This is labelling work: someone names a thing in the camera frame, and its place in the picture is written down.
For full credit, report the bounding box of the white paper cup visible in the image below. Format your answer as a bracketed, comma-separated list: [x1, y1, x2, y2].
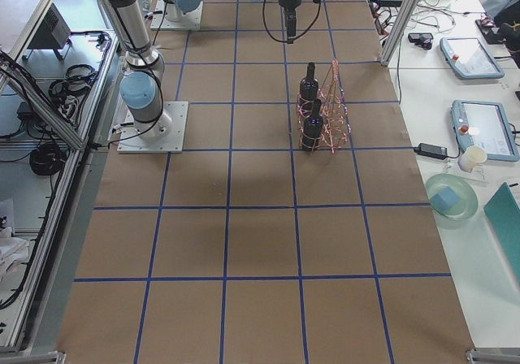
[457, 145, 488, 172]

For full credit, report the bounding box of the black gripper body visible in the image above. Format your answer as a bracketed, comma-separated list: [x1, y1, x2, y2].
[284, 8, 296, 29]

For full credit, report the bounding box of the blue foam cube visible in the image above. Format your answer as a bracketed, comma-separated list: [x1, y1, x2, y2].
[430, 186, 461, 213]

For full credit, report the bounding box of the teal board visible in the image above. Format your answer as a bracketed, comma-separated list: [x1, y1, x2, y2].
[483, 183, 519, 269]

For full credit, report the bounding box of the upper blue teach pendant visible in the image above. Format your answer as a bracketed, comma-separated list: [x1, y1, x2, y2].
[440, 37, 505, 80]

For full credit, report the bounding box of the black power adapter brick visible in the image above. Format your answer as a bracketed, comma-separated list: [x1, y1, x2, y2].
[414, 143, 448, 160]

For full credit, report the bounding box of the wine bottle in basket right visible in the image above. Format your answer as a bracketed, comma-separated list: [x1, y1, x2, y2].
[301, 98, 323, 151]

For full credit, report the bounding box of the blue teach pendant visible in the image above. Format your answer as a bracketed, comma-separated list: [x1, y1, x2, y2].
[451, 100, 519, 162]
[440, 37, 505, 80]

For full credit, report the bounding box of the translucent green plate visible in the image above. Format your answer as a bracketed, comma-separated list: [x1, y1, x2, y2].
[425, 173, 479, 221]

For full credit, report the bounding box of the black small stand device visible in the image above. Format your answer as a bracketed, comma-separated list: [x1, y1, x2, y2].
[408, 32, 433, 50]

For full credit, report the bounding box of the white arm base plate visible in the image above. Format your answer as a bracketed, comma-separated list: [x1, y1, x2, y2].
[117, 102, 189, 154]
[150, 0, 204, 31]

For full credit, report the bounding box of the lower blue teach pendant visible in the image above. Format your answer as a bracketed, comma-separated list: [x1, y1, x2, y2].
[451, 100, 519, 162]

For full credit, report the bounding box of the aluminium frame post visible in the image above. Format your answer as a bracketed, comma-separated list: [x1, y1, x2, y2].
[379, 0, 419, 67]

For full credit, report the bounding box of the copper wire wine basket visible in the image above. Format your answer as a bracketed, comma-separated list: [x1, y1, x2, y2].
[297, 59, 350, 153]

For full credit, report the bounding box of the wine bottle in basket left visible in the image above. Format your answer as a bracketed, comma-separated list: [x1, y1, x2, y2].
[299, 62, 319, 115]

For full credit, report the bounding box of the wine bottle in basket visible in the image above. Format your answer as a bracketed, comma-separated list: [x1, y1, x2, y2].
[301, 98, 323, 151]
[299, 62, 319, 115]

